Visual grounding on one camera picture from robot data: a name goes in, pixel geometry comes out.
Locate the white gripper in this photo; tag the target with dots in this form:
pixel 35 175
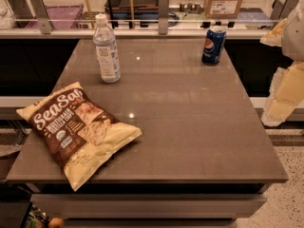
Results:
pixel 294 35

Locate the blue pepsi can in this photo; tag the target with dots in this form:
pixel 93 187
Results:
pixel 213 46

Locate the clear plastic water bottle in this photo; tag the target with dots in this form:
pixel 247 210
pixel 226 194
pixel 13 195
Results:
pixel 106 50

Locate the cardboard box with label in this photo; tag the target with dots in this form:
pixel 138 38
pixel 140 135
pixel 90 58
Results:
pixel 219 9

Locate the sea salt tortilla chips bag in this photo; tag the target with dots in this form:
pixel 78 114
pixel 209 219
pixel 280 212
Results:
pixel 80 135

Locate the purple plastic crate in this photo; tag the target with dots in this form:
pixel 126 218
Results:
pixel 60 17

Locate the right metal railing post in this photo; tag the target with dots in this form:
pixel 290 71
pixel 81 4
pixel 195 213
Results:
pixel 281 9

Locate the metal railing post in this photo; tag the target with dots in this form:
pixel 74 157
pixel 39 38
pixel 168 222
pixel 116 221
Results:
pixel 163 16
pixel 42 16
pixel 281 9

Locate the centre metal railing post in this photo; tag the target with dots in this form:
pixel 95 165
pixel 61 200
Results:
pixel 163 16

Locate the left metal railing post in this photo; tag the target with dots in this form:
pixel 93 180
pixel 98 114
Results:
pixel 42 16

